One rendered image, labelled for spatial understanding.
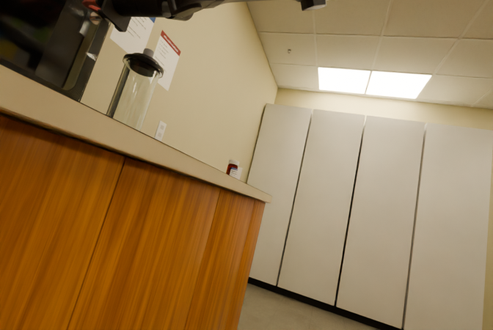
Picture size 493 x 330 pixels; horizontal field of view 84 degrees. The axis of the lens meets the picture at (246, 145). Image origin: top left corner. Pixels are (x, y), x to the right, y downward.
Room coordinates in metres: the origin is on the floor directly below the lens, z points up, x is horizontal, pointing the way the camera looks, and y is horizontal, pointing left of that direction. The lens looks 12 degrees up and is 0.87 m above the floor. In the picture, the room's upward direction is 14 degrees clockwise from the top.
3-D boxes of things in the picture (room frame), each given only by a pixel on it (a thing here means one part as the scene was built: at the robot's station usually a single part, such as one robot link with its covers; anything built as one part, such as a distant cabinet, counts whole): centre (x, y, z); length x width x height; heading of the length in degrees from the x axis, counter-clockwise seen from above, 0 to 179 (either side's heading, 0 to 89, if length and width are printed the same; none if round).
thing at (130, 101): (0.71, 0.33, 1.06); 0.11 x 0.11 x 0.21
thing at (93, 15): (0.55, 0.41, 1.20); 0.10 x 0.05 x 0.03; 160
